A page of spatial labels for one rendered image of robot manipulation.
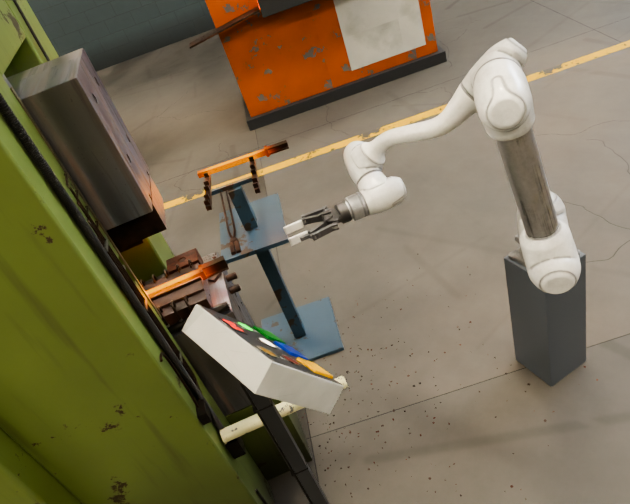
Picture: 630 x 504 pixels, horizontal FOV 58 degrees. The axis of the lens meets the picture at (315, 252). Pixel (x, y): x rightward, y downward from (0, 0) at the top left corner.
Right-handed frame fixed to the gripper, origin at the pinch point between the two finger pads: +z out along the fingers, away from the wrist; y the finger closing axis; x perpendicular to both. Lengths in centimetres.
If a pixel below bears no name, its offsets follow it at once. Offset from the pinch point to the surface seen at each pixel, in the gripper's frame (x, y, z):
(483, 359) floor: -100, -5, -57
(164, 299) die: -0.6, -4.9, 48.9
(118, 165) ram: 53, -17, 37
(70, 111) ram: 70, -17, 40
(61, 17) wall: -15, 769, 161
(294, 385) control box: 10, -72, 16
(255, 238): -25, 46, 15
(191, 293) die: -0.6, -7.8, 39.5
